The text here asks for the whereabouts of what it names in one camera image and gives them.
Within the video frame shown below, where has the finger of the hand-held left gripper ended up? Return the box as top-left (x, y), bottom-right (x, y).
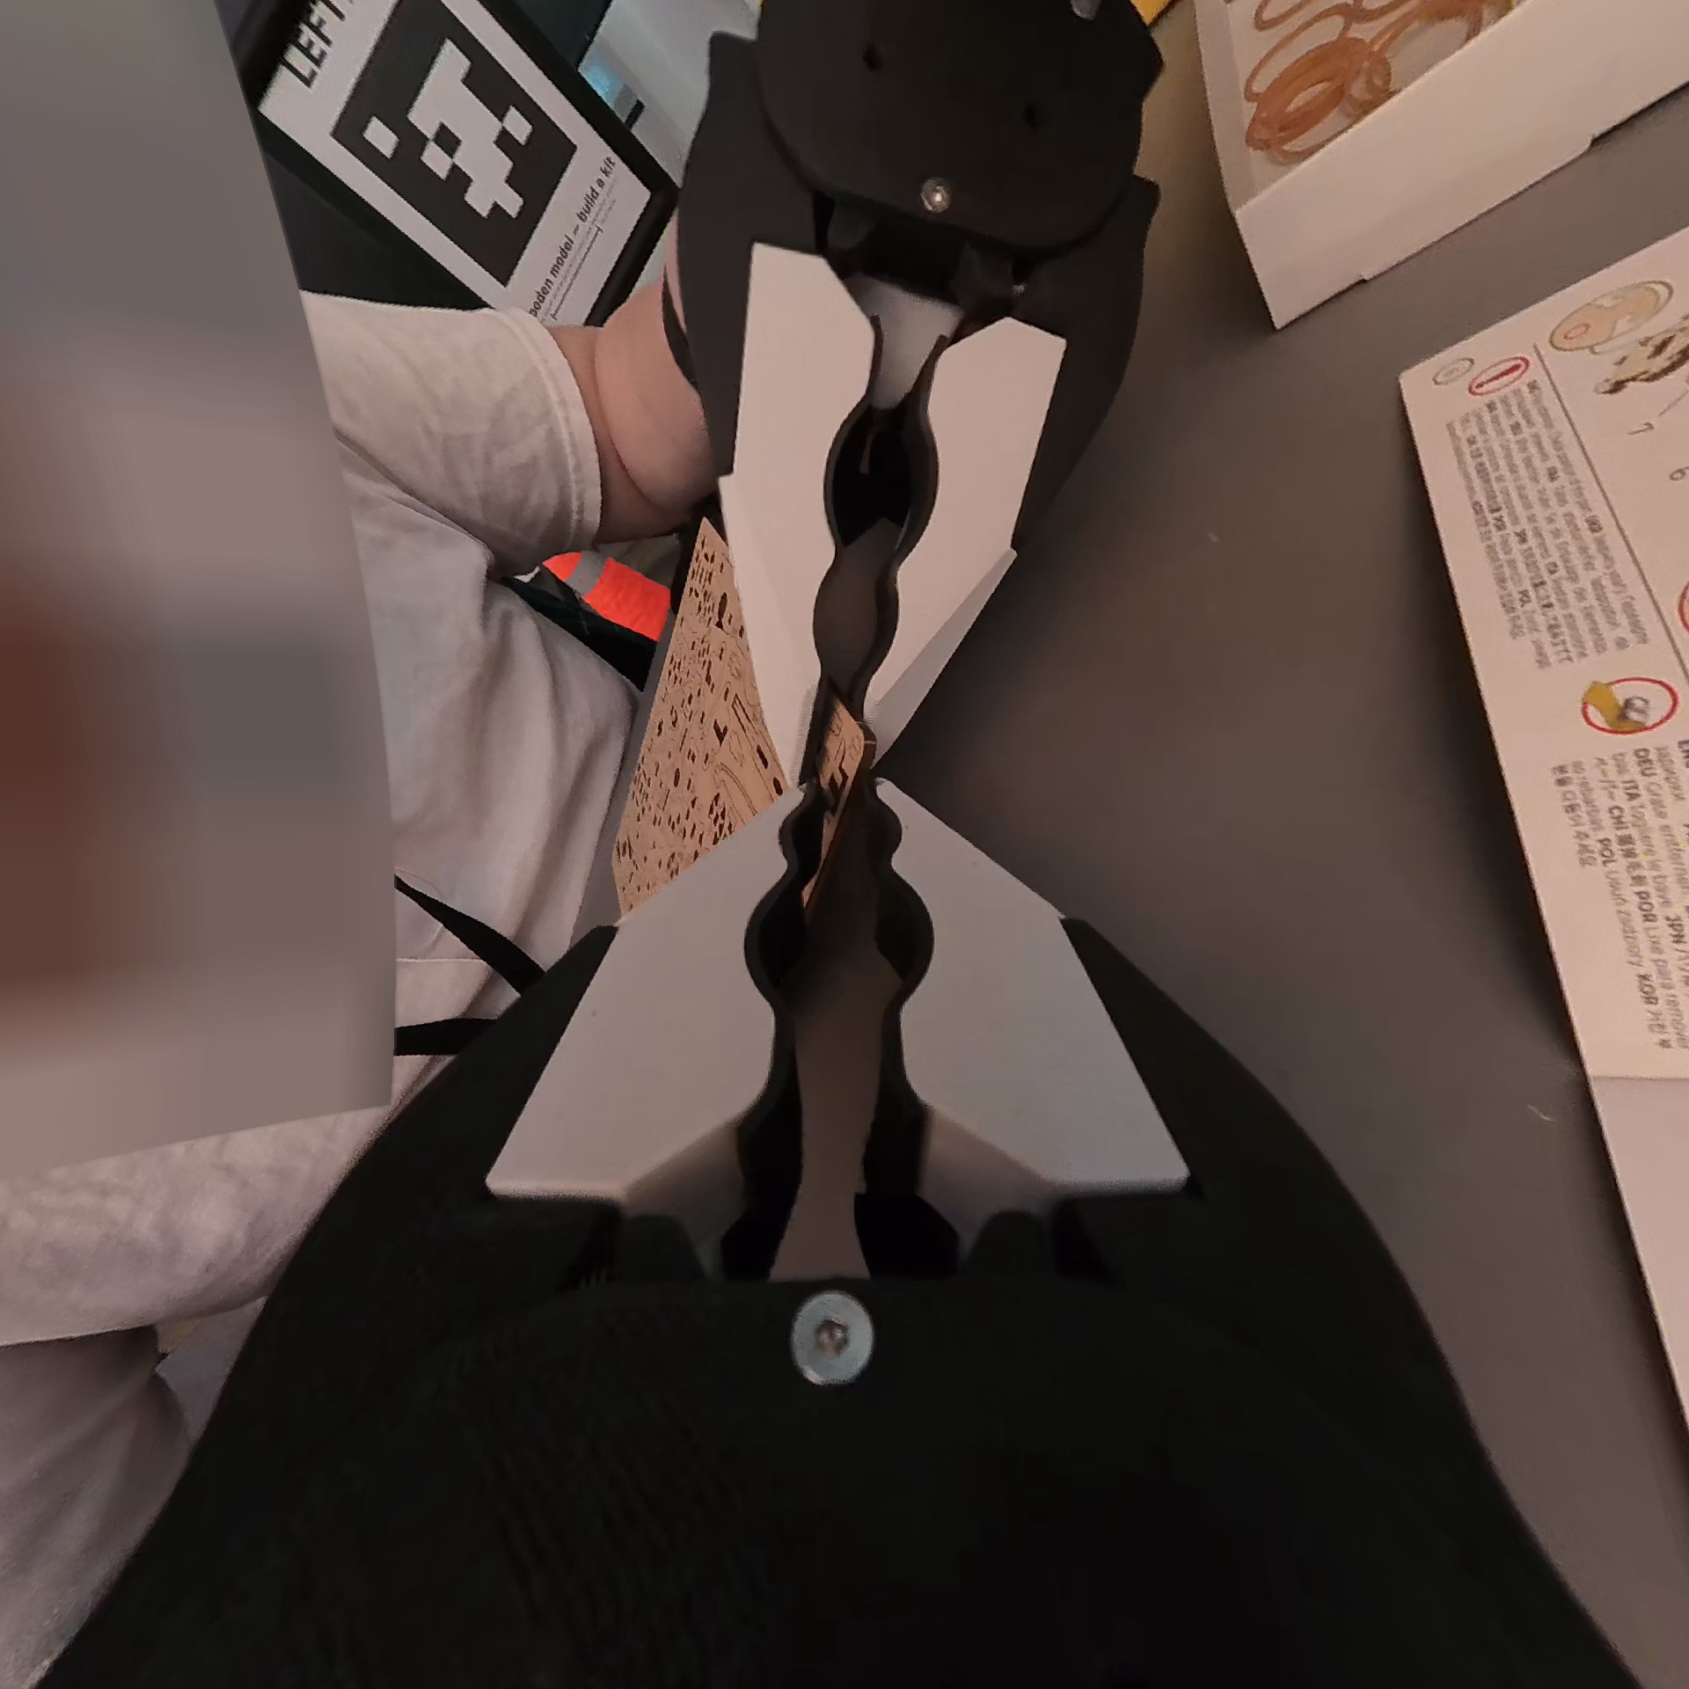
top-left (840, 322), bottom-right (1071, 762)
top-left (715, 245), bottom-right (882, 783)

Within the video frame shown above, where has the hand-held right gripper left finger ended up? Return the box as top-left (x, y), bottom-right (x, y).
top-left (485, 779), bottom-right (811, 1272)

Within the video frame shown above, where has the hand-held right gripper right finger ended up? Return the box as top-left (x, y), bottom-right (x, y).
top-left (870, 779), bottom-right (1192, 1257)

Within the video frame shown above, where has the person's left forearm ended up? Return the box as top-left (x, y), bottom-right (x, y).
top-left (546, 275), bottom-right (725, 545)

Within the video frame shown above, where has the orange reflective item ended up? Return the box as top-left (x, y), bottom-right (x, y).
top-left (508, 545), bottom-right (678, 690)

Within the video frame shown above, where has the laser-cut wooden sheet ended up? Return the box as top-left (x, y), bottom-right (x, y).
top-left (613, 516), bottom-right (803, 916)

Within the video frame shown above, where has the pile of rubber bands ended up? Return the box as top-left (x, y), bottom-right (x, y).
top-left (1238, 0), bottom-right (1524, 163)

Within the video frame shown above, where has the white cardboard box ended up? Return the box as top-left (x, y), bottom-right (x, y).
top-left (1196, 0), bottom-right (1689, 330)

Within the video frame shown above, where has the printed instruction booklet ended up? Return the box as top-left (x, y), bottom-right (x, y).
top-left (1400, 223), bottom-right (1689, 1402)

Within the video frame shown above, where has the black strap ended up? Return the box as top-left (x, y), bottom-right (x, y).
top-left (395, 872), bottom-right (550, 1061)

